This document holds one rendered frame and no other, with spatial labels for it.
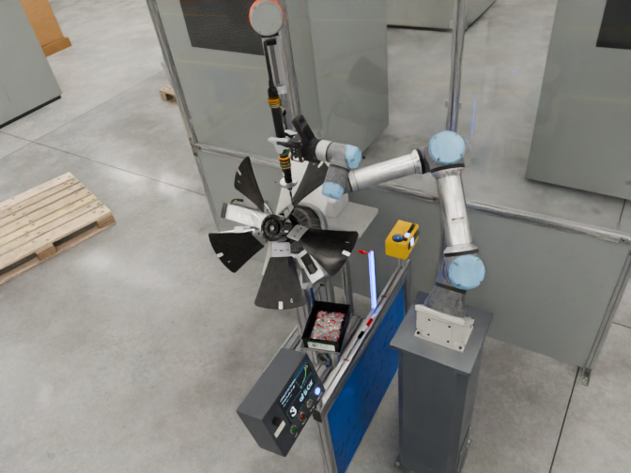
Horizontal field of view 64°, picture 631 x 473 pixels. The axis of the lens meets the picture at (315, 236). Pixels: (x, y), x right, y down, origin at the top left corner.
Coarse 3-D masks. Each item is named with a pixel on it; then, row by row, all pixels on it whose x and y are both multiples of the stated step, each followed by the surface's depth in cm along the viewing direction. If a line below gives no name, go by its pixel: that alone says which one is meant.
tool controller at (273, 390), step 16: (288, 352) 163; (272, 368) 159; (288, 368) 157; (304, 368) 159; (256, 384) 156; (272, 384) 154; (288, 384) 153; (304, 384) 159; (320, 384) 166; (256, 400) 150; (272, 400) 148; (288, 400) 153; (304, 400) 159; (240, 416) 150; (256, 416) 145; (272, 416) 147; (304, 416) 160; (256, 432) 152; (272, 432) 148; (288, 432) 154; (272, 448) 153; (288, 448) 154
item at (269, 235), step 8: (272, 216) 216; (264, 224) 218; (272, 224) 217; (280, 224) 215; (288, 224) 217; (296, 224) 223; (264, 232) 218; (272, 232) 217; (280, 232) 214; (288, 232) 218; (272, 240) 216; (280, 240) 218; (288, 240) 224
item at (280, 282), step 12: (276, 264) 219; (288, 264) 221; (264, 276) 218; (276, 276) 219; (288, 276) 221; (264, 288) 219; (276, 288) 219; (288, 288) 220; (300, 288) 222; (264, 300) 219; (276, 300) 219; (288, 300) 220; (300, 300) 220
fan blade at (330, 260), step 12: (312, 228) 219; (300, 240) 213; (312, 240) 213; (324, 240) 212; (336, 240) 212; (348, 240) 211; (312, 252) 209; (324, 252) 209; (336, 252) 208; (324, 264) 206; (336, 264) 206
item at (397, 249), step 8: (400, 224) 232; (408, 224) 231; (416, 224) 230; (392, 232) 228; (400, 232) 227; (392, 240) 224; (400, 240) 223; (408, 240) 223; (416, 240) 233; (392, 248) 225; (400, 248) 223; (400, 256) 226
